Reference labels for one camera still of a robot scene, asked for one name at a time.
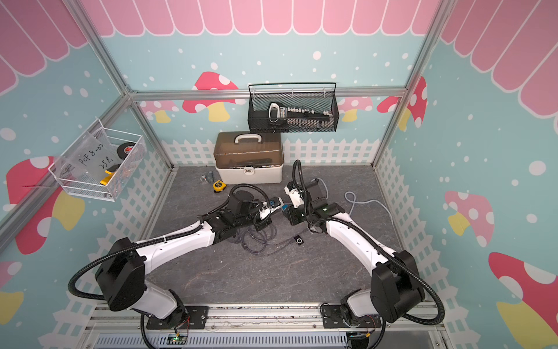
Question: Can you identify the grey usb cable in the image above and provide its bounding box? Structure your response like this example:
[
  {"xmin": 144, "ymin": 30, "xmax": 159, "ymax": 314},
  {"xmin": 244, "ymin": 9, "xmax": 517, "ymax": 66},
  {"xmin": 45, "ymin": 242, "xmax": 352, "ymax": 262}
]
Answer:
[{"xmin": 241, "ymin": 226, "xmax": 297, "ymax": 256}]

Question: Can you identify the clear wall bin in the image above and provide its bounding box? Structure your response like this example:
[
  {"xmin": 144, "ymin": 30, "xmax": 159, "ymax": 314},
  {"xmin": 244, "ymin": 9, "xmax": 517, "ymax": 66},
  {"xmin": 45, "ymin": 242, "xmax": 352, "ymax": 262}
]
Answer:
[{"xmin": 49, "ymin": 119, "xmax": 148, "ymax": 202}]

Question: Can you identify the black mp3 player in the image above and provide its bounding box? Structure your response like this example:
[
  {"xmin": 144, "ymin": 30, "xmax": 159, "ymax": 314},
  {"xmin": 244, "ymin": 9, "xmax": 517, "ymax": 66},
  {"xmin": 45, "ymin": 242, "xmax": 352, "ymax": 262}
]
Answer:
[{"xmin": 294, "ymin": 236, "xmax": 304, "ymax": 246}]

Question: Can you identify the yellow tool in bin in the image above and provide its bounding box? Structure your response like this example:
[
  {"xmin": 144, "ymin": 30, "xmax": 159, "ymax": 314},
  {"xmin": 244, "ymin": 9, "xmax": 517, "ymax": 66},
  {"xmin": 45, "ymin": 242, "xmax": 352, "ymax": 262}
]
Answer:
[{"xmin": 100, "ymin": 164, "xmax": 120, "ymax": 186}]

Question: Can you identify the white power strip cord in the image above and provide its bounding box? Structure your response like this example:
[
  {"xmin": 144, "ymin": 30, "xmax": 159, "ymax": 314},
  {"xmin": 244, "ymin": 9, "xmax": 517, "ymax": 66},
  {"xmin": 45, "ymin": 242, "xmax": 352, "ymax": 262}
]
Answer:
[{"xmin": 344, "ymin": 190, "xmax": 395, "ymax": 225}]

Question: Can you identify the white box brown lid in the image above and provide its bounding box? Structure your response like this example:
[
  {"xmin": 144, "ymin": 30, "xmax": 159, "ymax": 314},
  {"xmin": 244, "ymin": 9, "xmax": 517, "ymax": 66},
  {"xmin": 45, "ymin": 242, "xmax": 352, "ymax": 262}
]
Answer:
[{"xmin": 214, "ymin": 132, "xmax": 284, "ymax": 186}]

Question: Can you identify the yellow tape measure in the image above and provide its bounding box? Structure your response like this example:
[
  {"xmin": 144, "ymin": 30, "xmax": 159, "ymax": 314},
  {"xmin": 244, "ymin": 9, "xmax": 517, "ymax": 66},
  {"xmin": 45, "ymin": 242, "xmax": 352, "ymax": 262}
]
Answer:
[{"xmin": 212, "ymin": 180, "xmax": 227, "ymax": 193}]

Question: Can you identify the black wire mesh basket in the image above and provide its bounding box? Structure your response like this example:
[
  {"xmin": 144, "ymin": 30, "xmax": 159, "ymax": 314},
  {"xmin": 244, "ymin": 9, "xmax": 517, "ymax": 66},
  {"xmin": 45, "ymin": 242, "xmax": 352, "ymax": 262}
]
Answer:
[{"xmin": 247, "ymin": 82, "xmax": 339, "ymax": 133}]

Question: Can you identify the socket set in basket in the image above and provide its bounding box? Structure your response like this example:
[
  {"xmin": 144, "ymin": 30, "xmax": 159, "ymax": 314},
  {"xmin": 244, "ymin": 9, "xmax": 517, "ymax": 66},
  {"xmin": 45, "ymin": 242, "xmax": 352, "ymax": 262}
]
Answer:
[{"xmin": 267, "ymin": 103, "xmax": 337, "ymax": 132}]

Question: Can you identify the black tape roll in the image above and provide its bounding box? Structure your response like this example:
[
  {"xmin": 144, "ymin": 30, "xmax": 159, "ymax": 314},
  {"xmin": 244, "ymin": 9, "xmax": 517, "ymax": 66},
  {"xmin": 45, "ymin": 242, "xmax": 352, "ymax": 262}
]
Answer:
[{"xmin": 117, "ymin": 142, "xmax": 136, "ymax": 160}]

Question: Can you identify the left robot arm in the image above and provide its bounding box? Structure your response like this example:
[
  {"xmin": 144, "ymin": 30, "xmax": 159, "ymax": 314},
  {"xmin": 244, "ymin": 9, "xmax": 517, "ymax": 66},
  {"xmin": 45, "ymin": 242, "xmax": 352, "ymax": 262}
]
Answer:
[{"xmin": 68, "ymin": 183, "xmax": 283, "ymax": 328}]

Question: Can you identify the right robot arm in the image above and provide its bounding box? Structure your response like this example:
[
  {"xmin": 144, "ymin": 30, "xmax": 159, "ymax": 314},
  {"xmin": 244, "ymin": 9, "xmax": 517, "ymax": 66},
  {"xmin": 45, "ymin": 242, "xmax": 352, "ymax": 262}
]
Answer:
[{"xmin": 286, "ymin": 160, "xmax": 446, "ymax": 326}]

